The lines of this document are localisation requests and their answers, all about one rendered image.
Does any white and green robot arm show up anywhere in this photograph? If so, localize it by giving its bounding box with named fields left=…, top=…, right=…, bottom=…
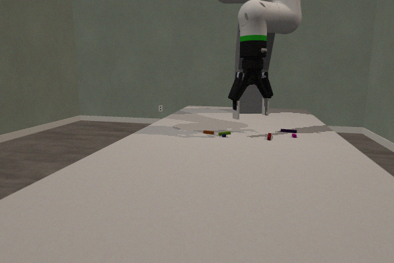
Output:
left=219, top=0, right=302, bottom=59

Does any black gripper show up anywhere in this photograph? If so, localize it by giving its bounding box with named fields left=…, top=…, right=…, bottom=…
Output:
left=228, top=59, right=273, bottom=120

